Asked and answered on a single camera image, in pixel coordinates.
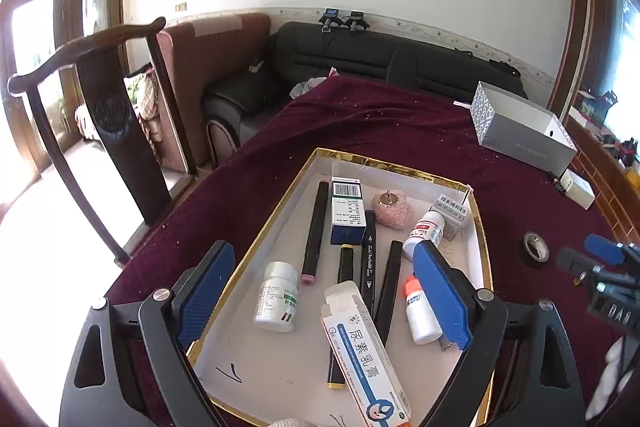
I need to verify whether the white bottle orange cap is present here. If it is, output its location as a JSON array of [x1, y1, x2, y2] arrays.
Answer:
[[404, 275, 442, 345]]

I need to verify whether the white green-label pill bottle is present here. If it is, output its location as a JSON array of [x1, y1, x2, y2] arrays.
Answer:
[[253, 261, 298, 334]]

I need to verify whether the black marker purple cap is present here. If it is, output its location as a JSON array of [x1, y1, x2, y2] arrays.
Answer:
[[360, 210, 376, 315]]

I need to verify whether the white blue ointment box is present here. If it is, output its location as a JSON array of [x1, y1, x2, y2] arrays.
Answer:
[[321, 281, 411, 426]]

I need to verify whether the black marker yellow cap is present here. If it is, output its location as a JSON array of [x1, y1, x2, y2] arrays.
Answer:
[[326, 244, 356, 390]]

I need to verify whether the black marker pink cap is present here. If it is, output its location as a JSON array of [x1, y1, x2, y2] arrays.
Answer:
[[300, 181, 329, 286]]

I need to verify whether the right hand white glove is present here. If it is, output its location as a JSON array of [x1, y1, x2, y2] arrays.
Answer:
[[586, 337, 634, 421]]

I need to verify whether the small white cardboard box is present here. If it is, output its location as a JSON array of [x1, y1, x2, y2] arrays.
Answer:
[[559, 169, 596, 210]]

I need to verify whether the black tape roll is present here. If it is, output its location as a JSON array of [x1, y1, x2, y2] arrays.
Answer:
[[520, 232, 550, 270]]

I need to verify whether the white red-label pill bottle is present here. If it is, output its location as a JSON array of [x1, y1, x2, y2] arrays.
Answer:
[[402, 210, 446, 261]]

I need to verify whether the small black bottle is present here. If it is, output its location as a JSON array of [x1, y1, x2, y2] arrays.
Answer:
[[547, 172, 566, 195]]

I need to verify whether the maroon velvet bed cover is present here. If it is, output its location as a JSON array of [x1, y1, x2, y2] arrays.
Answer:
[[104, 74, 626, 427]]

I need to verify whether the white barcode medicine box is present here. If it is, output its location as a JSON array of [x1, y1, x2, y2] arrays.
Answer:
[[430, 194, 472, 242]]

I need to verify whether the wooden window sill shelf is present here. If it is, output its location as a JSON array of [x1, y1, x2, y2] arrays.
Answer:
[[564, 116, 640, 244]]

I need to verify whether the gold-rimmed white tray box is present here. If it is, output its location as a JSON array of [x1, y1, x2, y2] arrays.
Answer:
[[185, 146, 497, 427]]

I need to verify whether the blue white medicine box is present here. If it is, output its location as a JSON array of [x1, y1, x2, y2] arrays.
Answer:
[[330, 176, 367, 246]]

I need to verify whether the grey shoe box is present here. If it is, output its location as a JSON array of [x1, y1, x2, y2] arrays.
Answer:
[[470, 81, 577, 178]]

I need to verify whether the dark wooden chair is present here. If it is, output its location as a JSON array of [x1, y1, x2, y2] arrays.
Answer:
[[8, 16, 196, 265]]

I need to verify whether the brown pink armchair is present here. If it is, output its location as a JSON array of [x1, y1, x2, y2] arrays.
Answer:
[[126, 13, 270, 172]]

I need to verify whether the black leather sofa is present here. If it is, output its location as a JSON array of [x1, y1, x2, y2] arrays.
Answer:
[[202, 22, 525, 164]]

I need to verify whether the black clamp device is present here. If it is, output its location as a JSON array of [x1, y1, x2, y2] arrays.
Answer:
[[343, 11, 370, 34]]

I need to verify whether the blue clamp device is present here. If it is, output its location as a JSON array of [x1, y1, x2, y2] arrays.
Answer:
[[319, 9, 343, 34]]

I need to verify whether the pink fuzzy keychain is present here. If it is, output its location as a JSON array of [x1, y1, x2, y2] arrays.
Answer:
[[371, 190, 414, 230]]

